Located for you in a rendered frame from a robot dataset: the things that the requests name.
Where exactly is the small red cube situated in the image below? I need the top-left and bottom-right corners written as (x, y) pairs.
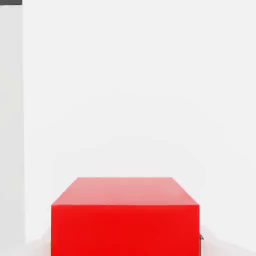
top-left (50, 176), bottom-right (200, 256)

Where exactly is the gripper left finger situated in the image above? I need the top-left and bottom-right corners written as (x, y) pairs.
top-left (21, 226), bottom-right (52, 256)

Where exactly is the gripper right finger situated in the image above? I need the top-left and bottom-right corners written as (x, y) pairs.
top-left (199, 224), bottom-right (256, 256)

